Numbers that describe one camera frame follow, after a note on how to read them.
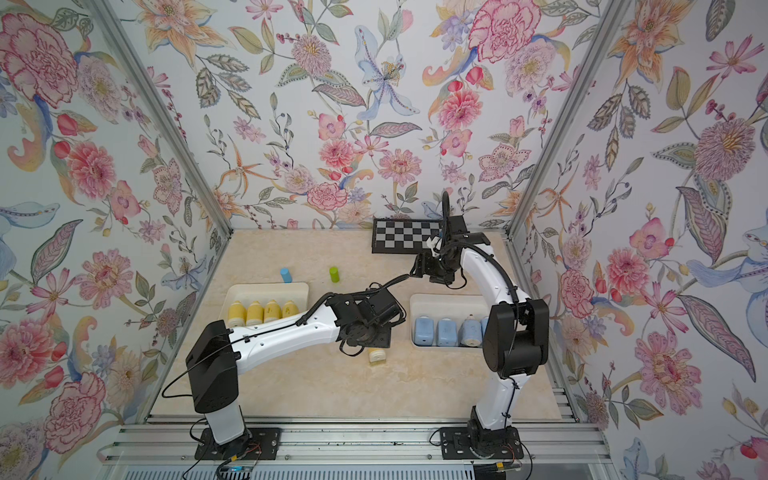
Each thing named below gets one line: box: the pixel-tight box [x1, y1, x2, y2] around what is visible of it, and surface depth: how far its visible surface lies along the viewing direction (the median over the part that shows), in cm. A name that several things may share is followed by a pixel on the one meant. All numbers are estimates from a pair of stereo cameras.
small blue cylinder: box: [280, 267, 293, 284], surface depth 106 cm
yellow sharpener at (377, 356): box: [368, 348, 386, 366], surface depth 84 cm
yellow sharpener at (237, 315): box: [228, 300, 247, 327], surface depth 91 cm
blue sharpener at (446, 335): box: [436, 317, 457, 347], surface depth 88 cm
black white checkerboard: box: [372, 218, 443, 254], surface depth 119 cm
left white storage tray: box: [218, 282, 310, 327], surface depth 97 cm
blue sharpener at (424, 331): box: [414, 316, 434, 347], surface depth 88 cm
